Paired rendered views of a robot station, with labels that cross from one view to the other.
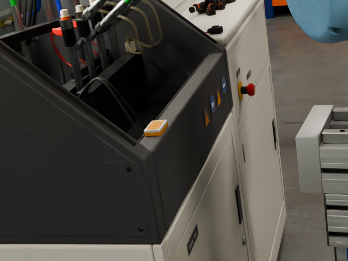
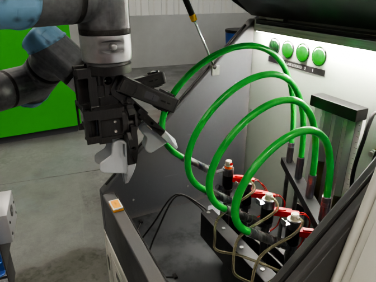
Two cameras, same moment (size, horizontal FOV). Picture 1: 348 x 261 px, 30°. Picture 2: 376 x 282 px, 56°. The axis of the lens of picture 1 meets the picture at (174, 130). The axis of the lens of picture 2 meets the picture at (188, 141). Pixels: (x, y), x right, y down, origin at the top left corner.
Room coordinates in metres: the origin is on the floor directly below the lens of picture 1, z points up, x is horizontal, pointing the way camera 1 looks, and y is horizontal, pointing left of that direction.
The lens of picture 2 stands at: (1.88, -0.45, 1.55)
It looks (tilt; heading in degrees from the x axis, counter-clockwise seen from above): 24 degrees down; 135
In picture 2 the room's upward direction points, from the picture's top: straight up
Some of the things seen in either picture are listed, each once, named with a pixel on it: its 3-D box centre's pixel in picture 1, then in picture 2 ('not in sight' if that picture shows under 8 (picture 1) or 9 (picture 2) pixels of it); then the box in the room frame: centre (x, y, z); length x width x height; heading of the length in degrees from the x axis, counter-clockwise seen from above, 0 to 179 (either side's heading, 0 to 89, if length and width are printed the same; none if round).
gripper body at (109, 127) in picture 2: not in sight; (106, 101); (1.40, -0.15, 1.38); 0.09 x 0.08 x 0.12; 72
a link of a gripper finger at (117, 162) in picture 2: not in sight; (117, 164); (1.42, -0.15, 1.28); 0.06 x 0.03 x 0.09; 72
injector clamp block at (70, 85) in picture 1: (105, 99); (250, 267); (1.50, 0.15, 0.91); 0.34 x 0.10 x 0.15; 161
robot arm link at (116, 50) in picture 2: not in sight; (107, 49); (1.41, -0.15, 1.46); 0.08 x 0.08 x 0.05
